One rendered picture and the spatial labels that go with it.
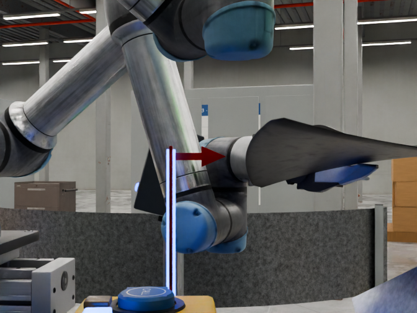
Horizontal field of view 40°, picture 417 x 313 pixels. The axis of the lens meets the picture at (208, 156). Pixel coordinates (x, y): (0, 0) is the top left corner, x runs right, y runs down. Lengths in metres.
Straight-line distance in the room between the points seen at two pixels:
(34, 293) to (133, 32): 0.45
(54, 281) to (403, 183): 7.92
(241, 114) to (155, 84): 5.99
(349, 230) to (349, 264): 0.15
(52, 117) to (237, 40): 0.59
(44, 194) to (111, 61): 6.40
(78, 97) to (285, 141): 0.55
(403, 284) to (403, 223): 8.08
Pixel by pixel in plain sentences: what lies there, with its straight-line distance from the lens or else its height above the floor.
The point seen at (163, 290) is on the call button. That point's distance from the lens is 0.42.
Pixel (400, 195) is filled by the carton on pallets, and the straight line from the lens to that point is 8.74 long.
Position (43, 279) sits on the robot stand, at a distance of 1.00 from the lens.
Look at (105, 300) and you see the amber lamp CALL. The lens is 0.42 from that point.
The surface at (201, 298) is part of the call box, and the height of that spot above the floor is 1.07.
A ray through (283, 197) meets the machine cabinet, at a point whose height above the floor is 0.75.
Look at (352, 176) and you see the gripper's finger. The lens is 0.77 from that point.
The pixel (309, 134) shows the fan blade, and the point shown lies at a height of 1.20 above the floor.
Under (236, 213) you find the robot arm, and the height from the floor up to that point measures 1.09.
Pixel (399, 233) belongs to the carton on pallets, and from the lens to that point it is 8.78.
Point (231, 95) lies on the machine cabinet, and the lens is 6.89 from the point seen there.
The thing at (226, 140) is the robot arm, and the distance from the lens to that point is 0.95.
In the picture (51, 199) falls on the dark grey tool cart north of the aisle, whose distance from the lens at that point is 7.38.
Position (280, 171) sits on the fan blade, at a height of 1.16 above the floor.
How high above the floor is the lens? 1.18
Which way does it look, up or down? level
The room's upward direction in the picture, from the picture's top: straight up
